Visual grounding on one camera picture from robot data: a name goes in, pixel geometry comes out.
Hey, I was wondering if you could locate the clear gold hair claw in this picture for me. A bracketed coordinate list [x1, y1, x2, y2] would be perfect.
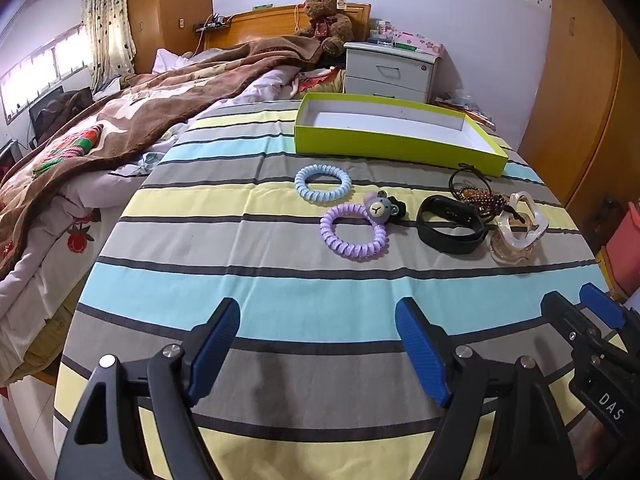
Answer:
[489, 191, 549, 266]

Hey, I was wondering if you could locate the brown bead bracelet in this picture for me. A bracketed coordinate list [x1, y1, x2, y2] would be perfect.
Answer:
[456, 185, 511, 221]

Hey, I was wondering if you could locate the black wristband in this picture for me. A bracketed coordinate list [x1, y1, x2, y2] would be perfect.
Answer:
[416, 195, 488, 256]

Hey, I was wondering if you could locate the bear charm black hair tie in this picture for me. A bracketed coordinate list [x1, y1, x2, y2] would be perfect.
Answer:
[362, 188, 407, 224]

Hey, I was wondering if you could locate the purple spiral hair tie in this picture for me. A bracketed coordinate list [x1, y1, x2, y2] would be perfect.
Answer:
[319, 201, 390, 261]

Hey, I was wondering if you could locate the blue spiral hair tie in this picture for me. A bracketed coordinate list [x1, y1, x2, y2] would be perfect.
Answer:
[293, 162, 355, 205]

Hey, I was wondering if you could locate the black hair tie pink charm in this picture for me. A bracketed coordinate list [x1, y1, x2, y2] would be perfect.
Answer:
[448, 162, 492, 200]

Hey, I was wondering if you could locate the red pink container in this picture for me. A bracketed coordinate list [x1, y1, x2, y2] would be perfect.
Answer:
[605, 202, 640, 296]

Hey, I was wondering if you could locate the wooden door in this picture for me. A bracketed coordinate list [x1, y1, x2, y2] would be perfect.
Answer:
[518, 0, 639, 250]

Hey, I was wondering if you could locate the white floral duvet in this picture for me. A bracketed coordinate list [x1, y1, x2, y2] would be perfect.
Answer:
[1, 65, 301, 386]

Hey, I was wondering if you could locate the green tray box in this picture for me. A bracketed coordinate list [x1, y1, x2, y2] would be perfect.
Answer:
[294, 93, 508, 177]

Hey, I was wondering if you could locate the brown fleece blanket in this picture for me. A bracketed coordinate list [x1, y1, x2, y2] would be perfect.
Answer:
[1, 36, 322, 276]

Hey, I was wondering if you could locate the pink floral box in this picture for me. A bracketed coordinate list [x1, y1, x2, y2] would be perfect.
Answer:
[393, 29, 445, 58]

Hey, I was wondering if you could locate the grey bedside drawer cabinet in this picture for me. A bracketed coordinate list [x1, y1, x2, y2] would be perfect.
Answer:
[344, 42, 439, 103]

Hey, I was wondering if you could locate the brown teddy bear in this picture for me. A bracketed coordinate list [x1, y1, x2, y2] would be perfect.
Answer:
[296, 0, 355, 58]

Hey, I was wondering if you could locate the floral curtain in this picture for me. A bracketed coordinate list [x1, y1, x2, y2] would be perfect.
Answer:
[81, 0, 137, 91]

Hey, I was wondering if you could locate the wooden headboard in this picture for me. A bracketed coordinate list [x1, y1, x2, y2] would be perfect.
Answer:
[203, 3, 371, 50]

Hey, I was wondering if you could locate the wooden wardrobe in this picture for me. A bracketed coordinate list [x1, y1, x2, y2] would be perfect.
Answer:
[127, 0, 213, 74]

